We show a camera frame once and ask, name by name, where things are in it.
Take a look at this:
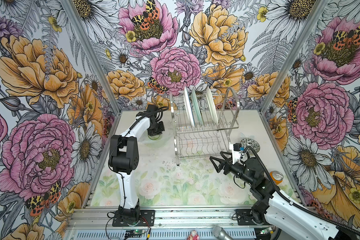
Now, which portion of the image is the watermelon pattern plate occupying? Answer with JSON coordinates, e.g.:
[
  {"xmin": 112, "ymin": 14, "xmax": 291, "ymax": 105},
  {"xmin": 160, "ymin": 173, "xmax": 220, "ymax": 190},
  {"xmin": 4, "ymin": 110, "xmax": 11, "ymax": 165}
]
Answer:
[{"xmin": 184, "ymin": 87, "xmax": 195, "ymax": 128}]

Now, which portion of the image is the right black corrugated cable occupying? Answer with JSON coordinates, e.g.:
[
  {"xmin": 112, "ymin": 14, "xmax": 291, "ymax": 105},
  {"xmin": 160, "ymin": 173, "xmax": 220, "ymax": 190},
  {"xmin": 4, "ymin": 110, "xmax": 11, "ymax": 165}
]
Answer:
[{"xmin": 242, "ymin": 145, "xmax": 360, "ymax": 240}]

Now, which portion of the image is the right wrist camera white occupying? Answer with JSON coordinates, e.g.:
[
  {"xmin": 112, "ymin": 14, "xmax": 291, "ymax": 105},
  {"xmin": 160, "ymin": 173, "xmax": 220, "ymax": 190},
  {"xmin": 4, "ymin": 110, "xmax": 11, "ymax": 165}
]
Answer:
[{"xmin": 230, "ymin": 143, "xmax": 248, "ymax": 164}]

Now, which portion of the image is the orange capped small jar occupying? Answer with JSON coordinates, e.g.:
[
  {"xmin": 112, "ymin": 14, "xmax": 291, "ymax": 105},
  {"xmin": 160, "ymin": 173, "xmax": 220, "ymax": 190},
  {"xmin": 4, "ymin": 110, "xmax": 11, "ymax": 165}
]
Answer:
[{"xmin": 270, "ymin": 171, "xmax": 284, "ymax": 185}]

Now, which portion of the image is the mint green plate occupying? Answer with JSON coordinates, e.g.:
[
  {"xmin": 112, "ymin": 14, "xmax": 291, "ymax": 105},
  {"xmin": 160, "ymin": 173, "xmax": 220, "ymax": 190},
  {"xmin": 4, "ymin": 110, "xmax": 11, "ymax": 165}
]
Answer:
[{"xmin": 191, "ymin": 90, "xmax": 204, "ymax": 125}]

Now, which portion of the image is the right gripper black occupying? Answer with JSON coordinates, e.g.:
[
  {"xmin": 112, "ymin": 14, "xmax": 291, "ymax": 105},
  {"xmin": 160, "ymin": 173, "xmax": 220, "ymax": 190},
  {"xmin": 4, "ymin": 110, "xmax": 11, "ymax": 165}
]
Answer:
[{"xmin": 209, "ymin": 152, "xmax": 255, "ymax": 187}]

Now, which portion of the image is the aluminium frame rail front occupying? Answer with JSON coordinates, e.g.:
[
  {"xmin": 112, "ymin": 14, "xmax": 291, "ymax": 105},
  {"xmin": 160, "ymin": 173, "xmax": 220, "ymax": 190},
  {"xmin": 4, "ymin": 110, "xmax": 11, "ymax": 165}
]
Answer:
[{"xmin": 68, "ymin": 206, "xmax": 251, "ymax": 230}]

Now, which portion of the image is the chrome two-tier dish rack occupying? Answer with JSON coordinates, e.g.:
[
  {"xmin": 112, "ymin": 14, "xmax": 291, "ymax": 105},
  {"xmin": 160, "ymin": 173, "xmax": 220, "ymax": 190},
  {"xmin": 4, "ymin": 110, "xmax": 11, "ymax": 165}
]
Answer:
[{"xmin": 170, "ymin": 87, "xmax": 240, "ymax": 165}]

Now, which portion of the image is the green circuit board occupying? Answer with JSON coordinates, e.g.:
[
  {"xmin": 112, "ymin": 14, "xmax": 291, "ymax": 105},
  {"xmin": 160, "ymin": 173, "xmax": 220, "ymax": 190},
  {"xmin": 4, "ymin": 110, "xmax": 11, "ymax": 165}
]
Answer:
[{"xmin": 125, "ymin": 230, "xmax": 146, "ymax": 238}]

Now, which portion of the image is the pink black patterned bowl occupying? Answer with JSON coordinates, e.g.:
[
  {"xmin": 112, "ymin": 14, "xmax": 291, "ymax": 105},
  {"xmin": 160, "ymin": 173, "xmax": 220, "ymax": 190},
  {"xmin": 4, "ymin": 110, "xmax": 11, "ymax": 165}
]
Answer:
[{"xmin": 240, "ymin": 138, "xmax": 261, "ymax": 153}]

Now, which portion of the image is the small red pink figure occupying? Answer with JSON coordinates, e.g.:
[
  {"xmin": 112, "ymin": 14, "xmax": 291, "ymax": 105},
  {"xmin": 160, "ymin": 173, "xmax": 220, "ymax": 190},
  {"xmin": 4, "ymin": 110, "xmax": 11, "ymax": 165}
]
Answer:
[{"xmin": 186, "ymin": 230, "xmax": 200, "ymax": 240}]

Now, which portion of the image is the silver microphone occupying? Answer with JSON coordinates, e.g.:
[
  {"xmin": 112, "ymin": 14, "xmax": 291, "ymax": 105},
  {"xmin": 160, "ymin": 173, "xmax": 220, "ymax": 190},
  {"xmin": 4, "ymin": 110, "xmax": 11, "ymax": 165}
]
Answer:
[{"xmin": 212, "ymin": 225, "xmax": 234, "ymax": 240}]

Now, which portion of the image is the green tinted glass cup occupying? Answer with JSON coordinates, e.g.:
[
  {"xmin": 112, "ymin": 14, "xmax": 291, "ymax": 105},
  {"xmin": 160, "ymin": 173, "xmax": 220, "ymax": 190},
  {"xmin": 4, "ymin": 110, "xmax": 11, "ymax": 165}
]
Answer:
[{"xmin": 148, "ymin": 135, "xmax": 161, "ymax": 141}]

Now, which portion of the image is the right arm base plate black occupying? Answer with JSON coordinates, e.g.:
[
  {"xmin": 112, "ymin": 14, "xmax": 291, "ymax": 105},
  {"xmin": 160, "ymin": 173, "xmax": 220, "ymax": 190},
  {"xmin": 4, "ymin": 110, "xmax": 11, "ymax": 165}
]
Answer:
[{"xmin": 233, "ymin": 209, "xmax": 265, "ymax": 226}]

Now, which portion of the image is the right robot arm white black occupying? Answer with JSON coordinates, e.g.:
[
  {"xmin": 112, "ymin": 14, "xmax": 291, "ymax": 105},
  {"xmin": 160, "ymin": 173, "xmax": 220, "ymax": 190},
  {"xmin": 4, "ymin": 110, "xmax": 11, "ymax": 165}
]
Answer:
[{"xmin": 210, "ymin": 152, "xmax": 358, "ymax": 240}]

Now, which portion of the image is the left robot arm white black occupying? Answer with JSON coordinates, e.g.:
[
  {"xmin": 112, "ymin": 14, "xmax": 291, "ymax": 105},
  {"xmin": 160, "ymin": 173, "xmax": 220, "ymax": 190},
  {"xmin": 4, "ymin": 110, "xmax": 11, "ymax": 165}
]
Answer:
[{"xmin": 108, "ymin": 105, "xmax": 169, "ymax": 227}]

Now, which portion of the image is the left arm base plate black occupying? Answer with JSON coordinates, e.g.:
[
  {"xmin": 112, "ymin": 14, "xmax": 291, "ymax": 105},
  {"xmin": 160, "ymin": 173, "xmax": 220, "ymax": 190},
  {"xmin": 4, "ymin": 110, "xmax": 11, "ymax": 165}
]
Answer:
[{"xmin": 112, "ymin": 210, "xmax": 156, "ymax": 227}]

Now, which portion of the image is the cream white plate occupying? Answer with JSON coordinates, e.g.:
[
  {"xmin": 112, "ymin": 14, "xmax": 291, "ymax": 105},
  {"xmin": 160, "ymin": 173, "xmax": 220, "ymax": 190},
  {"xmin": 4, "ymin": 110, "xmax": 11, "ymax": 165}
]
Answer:
[{"xmin": 206, "ymin": 88, "xmax": 219, "ymax": 125}]

